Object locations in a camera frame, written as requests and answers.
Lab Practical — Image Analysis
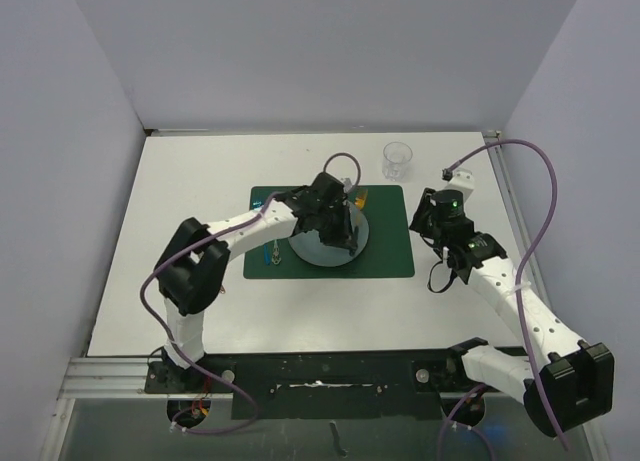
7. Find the gold fork green handle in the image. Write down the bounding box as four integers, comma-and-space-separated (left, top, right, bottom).
354, 188, 368, 210

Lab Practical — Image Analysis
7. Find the teal round plate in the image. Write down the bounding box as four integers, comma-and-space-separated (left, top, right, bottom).
288, 202, 370, 268

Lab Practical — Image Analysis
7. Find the dark green placemat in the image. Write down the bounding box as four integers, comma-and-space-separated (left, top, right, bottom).
243, 185, 415, 280

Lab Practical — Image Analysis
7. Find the gold iridescent spoon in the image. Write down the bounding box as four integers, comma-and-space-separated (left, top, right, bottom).
271, 240, 281, 265

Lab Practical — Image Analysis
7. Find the clear plastic cup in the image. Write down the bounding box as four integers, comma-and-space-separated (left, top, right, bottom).
382, 141, 413, 181

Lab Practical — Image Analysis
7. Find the blue plastic spoon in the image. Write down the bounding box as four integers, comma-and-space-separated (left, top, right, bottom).
251, 200, 271, 266

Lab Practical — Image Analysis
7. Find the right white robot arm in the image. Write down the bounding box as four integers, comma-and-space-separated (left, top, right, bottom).
410, 188, 615, 437

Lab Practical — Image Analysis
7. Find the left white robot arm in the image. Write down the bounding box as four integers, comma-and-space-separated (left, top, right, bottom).
152, 172, 360, 392

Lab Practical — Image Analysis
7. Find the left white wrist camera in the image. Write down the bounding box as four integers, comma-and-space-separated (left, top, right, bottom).
341, 177, 354, 192

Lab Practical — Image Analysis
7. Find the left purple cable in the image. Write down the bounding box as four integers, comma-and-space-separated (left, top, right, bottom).
139, 152, 363, 436

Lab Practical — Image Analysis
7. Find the purple cable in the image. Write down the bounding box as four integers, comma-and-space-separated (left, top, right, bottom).
139, 152, 363, 436
436, 138, 571, 461

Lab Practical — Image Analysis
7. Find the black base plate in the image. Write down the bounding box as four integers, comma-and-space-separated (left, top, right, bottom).
144, 349, 475, 421

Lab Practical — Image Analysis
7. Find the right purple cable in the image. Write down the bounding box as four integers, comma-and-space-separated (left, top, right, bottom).
436, 138, 571, 461

